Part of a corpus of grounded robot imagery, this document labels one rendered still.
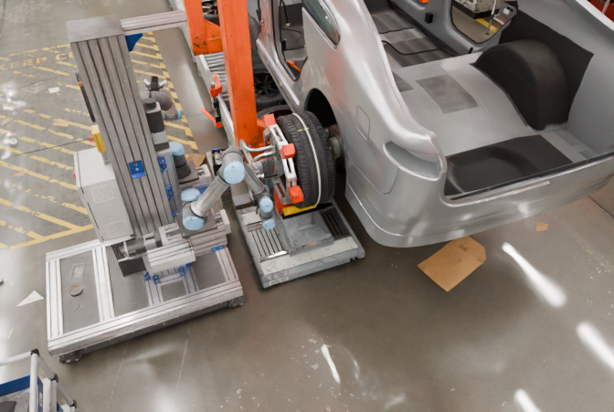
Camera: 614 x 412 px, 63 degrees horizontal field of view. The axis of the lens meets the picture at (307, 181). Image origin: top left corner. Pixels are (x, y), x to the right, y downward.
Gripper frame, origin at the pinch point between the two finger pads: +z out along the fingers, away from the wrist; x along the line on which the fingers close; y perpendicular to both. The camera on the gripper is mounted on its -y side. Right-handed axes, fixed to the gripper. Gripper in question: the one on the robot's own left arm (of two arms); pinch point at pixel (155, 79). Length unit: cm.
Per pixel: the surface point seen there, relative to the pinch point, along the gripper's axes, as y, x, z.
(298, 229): 87, 106, -68
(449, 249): 93, 228, -86
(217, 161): 62, 44, -16
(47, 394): 53, -35, -204
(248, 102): 6, 66, -18
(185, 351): 122, 24, -146
